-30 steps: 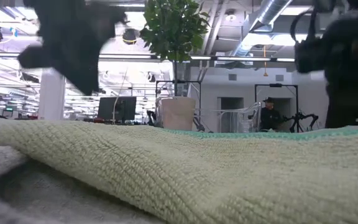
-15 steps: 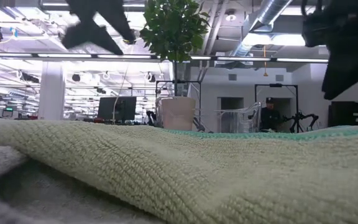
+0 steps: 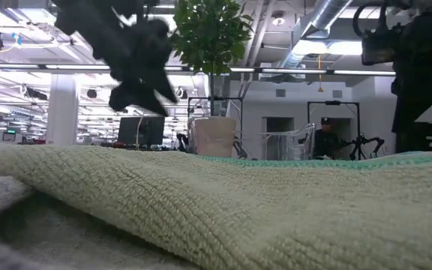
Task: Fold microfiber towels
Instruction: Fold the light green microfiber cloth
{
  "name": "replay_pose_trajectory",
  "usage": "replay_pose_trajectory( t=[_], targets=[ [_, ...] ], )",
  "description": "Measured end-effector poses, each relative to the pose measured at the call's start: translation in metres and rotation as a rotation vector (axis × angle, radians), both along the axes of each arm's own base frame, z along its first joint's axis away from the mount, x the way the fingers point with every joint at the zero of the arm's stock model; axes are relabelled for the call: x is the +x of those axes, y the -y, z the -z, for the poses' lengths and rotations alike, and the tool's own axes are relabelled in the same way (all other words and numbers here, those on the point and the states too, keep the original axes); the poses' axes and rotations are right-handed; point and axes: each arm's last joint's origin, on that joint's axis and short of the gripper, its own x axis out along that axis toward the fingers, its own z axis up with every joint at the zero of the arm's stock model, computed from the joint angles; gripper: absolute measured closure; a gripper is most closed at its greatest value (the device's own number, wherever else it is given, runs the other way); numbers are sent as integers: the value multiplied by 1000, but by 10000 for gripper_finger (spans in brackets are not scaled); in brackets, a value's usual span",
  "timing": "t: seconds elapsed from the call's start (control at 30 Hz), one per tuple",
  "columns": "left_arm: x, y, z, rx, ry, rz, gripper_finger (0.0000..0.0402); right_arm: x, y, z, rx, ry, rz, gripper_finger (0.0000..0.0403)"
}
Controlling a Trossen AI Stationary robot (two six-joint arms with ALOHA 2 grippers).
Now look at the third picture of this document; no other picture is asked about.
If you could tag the person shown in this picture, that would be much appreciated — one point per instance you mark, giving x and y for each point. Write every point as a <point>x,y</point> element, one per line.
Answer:
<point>325,142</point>

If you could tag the white building column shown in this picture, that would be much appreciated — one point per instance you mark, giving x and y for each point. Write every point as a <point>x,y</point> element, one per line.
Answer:
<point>63,108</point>

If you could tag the white plant pot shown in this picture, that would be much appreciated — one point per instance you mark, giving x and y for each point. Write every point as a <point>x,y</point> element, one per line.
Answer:
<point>214,137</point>

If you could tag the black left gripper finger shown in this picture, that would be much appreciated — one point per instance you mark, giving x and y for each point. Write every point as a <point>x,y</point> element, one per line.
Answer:
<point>122,97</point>
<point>158,93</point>

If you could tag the clear plastic bin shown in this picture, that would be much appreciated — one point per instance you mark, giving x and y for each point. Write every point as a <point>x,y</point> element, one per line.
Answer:
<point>291,144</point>

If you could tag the green leafy plant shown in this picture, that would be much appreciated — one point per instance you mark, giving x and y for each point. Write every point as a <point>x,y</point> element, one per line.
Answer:
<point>208,33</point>

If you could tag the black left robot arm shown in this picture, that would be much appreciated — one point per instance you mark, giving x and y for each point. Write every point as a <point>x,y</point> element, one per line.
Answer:
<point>88,11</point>

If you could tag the pale green-edged towel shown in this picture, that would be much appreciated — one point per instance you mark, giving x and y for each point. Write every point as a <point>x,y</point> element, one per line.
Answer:
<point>238,206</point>

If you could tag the black computer monitor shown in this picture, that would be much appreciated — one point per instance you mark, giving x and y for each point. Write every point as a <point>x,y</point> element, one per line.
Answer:
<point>141,131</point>

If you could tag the grey waffle towel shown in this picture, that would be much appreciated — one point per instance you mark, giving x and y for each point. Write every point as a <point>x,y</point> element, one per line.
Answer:
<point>32,240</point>

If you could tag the black background robot arm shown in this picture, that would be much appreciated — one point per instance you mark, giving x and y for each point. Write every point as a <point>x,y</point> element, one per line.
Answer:
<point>182,141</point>
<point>239,148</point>
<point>362,144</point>

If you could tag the silver ventilation duct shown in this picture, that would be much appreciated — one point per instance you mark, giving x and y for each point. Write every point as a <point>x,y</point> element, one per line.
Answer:
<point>323,17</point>

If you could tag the green exit sign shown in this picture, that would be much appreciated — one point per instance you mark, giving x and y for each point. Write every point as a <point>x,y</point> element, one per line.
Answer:
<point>11,131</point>

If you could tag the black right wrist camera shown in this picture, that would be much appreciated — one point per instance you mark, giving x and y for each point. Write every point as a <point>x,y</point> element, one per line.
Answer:
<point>379,47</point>

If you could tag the black background station frame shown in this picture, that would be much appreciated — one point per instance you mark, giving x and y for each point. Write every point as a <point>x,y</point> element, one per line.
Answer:
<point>216,98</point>
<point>332,102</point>

